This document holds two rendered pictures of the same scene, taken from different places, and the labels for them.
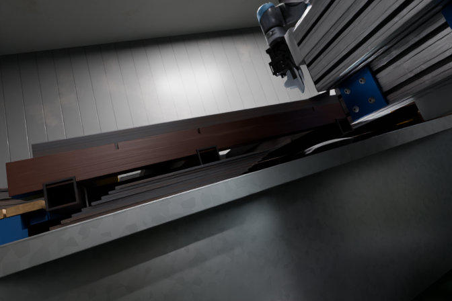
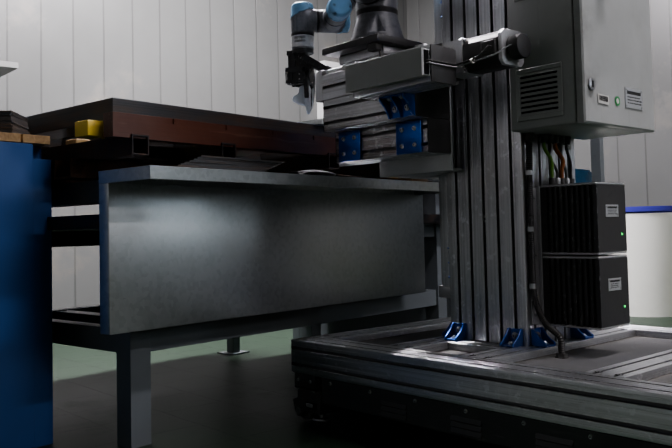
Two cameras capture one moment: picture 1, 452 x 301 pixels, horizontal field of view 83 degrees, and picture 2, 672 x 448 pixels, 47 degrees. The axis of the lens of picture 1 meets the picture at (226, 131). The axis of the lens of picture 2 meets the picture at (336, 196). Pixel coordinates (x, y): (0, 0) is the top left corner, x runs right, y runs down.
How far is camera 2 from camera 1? 1.61 m
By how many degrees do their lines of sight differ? 26
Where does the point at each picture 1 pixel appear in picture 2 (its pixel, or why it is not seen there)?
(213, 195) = (256, 177)
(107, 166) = (166, 135)
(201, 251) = (215, 214)
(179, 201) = (242, 174)
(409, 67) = (377, 143)
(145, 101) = not seen: outside the picture
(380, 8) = (373, 106)
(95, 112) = not seen: outside the picture
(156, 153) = (195, 136)
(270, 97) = (219, 42)
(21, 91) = not seen: outside the picture
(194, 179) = (236, 165)
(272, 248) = (255, 231)
